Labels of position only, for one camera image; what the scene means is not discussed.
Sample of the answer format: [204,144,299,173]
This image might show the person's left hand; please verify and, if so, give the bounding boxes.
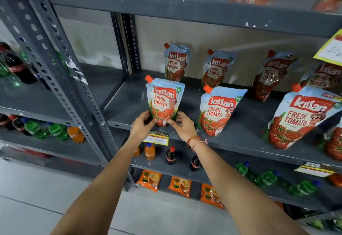
[130,110,158,143]

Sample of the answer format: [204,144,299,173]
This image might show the person's right hand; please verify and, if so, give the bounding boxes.
[167,111,200,143]

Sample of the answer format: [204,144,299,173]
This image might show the orange-capped tomato ketchup pouch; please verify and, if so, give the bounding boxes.
[145,75,185,128]

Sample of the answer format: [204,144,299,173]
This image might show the person's left forearm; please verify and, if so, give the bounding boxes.
[50,135,147,235]

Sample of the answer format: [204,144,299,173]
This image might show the person's right forearm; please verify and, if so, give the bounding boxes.
[190,141,310,235]

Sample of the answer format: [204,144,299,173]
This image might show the yellow white shelf label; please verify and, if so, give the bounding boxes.
[143,131,169,146]

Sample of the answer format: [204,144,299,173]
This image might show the small cola bottle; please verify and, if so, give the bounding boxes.
[0,113,15,131]
[189,155,202,172]
[8,115,32,136]
[165,146,177,165]

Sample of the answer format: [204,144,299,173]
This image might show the orange drink powder packet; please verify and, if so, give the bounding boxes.
[136,169,162,193]
[200,184,225,209]
[167,176,192,199]

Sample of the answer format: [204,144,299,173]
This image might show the grey metal shelf rack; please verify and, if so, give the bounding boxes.
[16,0,342,223]
[0,0,129,179]

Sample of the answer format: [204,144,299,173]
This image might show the rows of ketchup packs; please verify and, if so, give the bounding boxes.
[164,42,342,162]

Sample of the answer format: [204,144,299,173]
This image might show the large cola bottle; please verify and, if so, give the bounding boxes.
[0,42,38,85]

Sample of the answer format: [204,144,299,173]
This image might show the black yellow shelf label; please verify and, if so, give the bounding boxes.
[294,162,335,178]

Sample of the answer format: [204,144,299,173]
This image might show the yellow price card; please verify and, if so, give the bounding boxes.
[313,29,342,67]

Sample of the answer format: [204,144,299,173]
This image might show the red thread bracelet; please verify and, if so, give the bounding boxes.
[186,135,201,149]

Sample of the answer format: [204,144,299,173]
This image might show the pink thread bracelet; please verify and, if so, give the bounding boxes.
[191,138,208,153]

